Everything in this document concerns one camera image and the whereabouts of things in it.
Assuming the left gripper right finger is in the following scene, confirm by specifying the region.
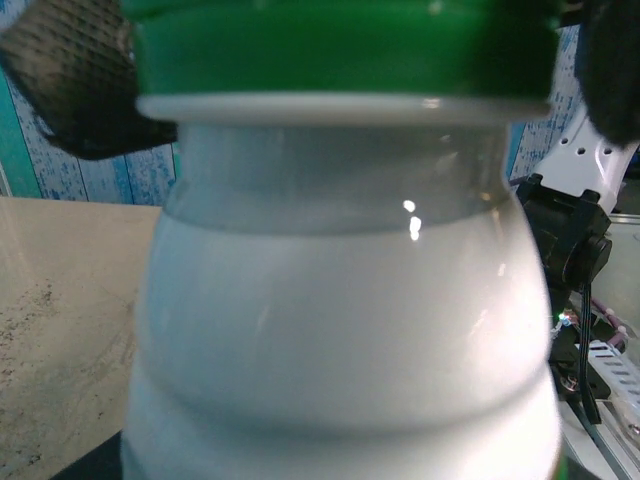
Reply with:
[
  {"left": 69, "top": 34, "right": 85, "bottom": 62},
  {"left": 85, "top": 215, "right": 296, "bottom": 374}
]
[{"left": 563, "top": 462, "right": 599, "bottom": 480}]

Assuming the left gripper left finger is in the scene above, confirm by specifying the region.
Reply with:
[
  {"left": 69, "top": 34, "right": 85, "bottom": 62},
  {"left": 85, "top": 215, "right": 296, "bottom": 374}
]
[{"left": 49, "top": 429, "right": 126, "bottom": 480}]

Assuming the green bottle cap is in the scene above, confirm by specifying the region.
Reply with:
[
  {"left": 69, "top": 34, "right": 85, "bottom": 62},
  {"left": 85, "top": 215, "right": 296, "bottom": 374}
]
[{"left": 119, "top": 0, "right": 561, "bottom": 104}]

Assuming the white milk bottle green label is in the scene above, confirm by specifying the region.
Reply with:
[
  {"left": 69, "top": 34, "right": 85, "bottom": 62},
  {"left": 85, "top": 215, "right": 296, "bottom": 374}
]
[{"left": 122, "top": 92, "right": 569, "bottom": 480}]

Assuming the small LED circuit board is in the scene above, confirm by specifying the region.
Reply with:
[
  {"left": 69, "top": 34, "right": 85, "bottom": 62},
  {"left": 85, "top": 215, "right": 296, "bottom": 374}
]
[{"left": 549, "top": 307, "right": 576, "bottom": 334}]

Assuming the grey slotted cable duct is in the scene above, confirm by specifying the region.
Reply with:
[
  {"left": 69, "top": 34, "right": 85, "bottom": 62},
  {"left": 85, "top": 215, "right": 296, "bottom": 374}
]
[{"left": 574, "top": 339, "right": 640, "bottom": 416}]

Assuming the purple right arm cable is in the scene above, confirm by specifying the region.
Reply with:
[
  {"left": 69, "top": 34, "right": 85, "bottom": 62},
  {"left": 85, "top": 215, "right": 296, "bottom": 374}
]
[{"left": 592, "top": 297, "right": 634, "bottom": 349}]

